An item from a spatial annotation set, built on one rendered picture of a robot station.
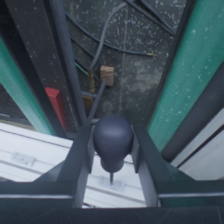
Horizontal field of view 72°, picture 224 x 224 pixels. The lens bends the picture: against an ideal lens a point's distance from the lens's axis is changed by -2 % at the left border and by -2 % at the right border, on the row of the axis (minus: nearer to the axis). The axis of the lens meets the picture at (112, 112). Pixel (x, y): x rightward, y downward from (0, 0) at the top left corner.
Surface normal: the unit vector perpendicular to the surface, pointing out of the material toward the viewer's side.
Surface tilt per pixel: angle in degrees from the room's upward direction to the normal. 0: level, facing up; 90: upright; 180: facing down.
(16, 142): 90
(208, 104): 0
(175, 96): 0
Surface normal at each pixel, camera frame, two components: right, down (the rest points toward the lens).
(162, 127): -0.25, 0.78
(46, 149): 0.01, -0.59
